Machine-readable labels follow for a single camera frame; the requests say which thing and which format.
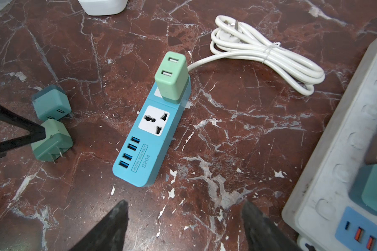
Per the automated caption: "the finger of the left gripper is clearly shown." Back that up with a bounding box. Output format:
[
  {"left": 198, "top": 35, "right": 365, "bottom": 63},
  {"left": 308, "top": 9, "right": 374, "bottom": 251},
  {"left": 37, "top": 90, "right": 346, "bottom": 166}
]
[{"left": 0, "top": 105, "right": 46, "bottom": 158}]

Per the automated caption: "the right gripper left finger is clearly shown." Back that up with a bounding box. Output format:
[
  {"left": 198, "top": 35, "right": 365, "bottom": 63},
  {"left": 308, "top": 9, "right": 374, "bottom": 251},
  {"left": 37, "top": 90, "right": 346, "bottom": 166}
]
[{"left": 71, "top": 200, "right": 129, "bottom": 251}]

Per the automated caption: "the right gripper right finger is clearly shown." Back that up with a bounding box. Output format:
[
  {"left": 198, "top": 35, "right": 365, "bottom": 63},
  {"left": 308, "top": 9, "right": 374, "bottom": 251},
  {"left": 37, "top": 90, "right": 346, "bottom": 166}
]
[{"left": 241, "top": 201, "right": 300, "bottom": 251}]

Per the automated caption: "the green plug adapter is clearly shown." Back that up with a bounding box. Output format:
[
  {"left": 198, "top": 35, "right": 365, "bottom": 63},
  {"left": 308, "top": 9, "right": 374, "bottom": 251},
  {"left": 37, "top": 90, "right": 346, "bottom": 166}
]
[
  {"left": 31, "top": 119, "right": 74, "bottom": 162},
  {"left": 155, "top": 51, "right": 189, "bottom": 104}
]

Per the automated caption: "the long white multicolour power strip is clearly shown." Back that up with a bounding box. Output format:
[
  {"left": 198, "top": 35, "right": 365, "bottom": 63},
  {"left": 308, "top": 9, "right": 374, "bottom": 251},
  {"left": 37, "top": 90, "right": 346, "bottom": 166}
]
[{"left": 282, "top": 39, "right": 377, "bottom": 251}]

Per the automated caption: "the teal plug adapter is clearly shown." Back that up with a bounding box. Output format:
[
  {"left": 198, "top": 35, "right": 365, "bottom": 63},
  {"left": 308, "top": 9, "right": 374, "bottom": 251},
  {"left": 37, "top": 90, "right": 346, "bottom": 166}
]
[
  {"left": 349, "top": 164, "right": 377, "bottom": 216},
  {"left": 32, "top": 85, "right": 72, "bottom": 121}
]

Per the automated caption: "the teal power strip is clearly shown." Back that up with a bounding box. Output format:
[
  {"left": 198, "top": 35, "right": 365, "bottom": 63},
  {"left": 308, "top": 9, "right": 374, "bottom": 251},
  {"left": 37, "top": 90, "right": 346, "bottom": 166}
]
[{"left": 113, "top": 78, "right": 191, "bottom": 187}]

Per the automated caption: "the white square power socket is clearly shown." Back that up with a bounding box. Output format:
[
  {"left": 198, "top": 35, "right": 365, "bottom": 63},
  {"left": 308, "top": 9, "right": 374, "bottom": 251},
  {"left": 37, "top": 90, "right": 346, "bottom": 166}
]
[{"left": 78, "top": 0, "right": 128, "bottom": 16}]

